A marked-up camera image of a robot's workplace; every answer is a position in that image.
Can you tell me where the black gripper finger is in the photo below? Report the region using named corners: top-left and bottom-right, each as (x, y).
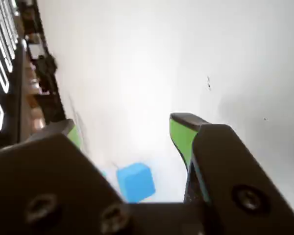
top-left (169, 112), bottom-right (294, 235)
top-left (0, 118), bottom-right (138, 235)

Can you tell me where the blue lego cube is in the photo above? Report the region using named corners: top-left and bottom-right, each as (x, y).
top-left (116, 162), bottom-right (156, 204)

